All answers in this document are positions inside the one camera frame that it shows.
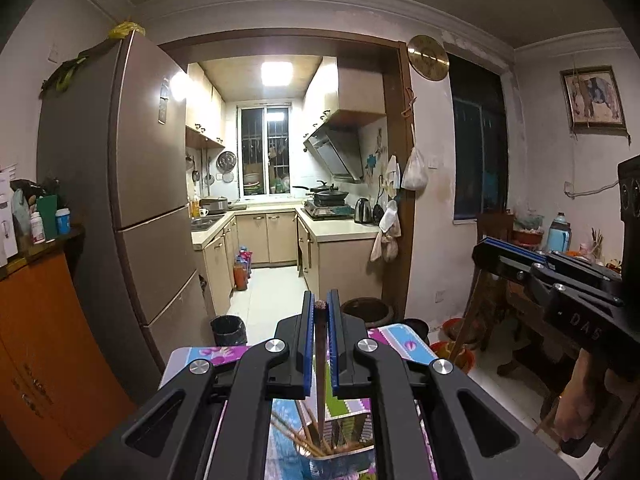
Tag black wok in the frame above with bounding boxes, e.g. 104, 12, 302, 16
292, 182, 351, 206

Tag person's right hand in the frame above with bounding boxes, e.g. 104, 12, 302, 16
555, 350, 608, 441

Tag green yellow bag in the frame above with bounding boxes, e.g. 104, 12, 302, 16
40, 20, 146, 93

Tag red bucket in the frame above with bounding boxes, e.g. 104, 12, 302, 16
430, 317, 476, 376

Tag framed elephant picture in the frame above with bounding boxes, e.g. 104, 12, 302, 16
560, 65, 630, 133

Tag square ceiling light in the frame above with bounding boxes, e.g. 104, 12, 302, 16
261, 62, 293, 88

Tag black trash bin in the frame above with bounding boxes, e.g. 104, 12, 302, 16
210, 315, 249, 347

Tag set of wooden chopsticks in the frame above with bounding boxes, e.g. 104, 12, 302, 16
271, 402, 373, 460

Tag cluster of plastic bottles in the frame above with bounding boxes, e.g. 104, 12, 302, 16
232, 246, 254, 291

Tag dark wooden side table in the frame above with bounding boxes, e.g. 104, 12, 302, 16
505, 255, 626, 401

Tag barred kitchen window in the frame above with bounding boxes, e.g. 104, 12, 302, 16
236, 105, 291, 196

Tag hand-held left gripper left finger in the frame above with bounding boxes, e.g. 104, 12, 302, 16
60, 290, 317, 480

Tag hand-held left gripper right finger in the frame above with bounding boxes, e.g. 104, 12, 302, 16
327, 289, 586, 480

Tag white wall cable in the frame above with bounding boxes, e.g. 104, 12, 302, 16
564, 180, 621, 198

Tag beige kitchen counter cabinets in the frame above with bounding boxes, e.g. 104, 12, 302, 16
191, 210, 388, 316

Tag white hanging plastic bag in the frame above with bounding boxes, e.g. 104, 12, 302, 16
401, 125, 430, 192

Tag dark clay pot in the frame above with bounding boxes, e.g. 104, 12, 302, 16
342, 297, 393, 331

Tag green container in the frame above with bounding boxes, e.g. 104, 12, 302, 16
36, 195, 60, 242

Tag grey tall refrigerator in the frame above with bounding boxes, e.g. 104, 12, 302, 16
36, 30, 208, 406

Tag blue thermos flask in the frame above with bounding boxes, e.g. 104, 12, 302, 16
546, 212, 571, 253

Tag orange wooden cabinet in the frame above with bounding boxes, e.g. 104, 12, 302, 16
0, 225, 138, 480

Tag round golden wall clock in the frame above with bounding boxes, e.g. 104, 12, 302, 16
407, 35, 450, 81

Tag dark room window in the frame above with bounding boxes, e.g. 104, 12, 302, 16
445, 52, 510, 223

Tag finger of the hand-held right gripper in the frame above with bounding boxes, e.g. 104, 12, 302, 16
477, 237, 621, 276
472, 244, 626, 306

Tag wooden chair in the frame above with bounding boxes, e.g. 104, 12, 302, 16
462, 212, 516, 361

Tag brown bamboo chopstick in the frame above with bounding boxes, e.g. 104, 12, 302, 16
312, 300, 328, 413

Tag metal range hood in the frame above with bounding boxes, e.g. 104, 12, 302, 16
303, 122, 365, 183

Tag gas stove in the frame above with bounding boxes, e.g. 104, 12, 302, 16
305, 201, 353, 218

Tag blue perforated utensil holder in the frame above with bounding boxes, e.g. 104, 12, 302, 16
297, 437, 377, 480

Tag beige wall cabinets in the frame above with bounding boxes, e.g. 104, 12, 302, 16
186, 57, 388, 150

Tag hanging cloth bags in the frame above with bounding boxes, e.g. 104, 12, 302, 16
370, 155, 402, 263

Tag floral striped tablecloth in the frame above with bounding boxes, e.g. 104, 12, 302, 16
159, 322, 441, 480

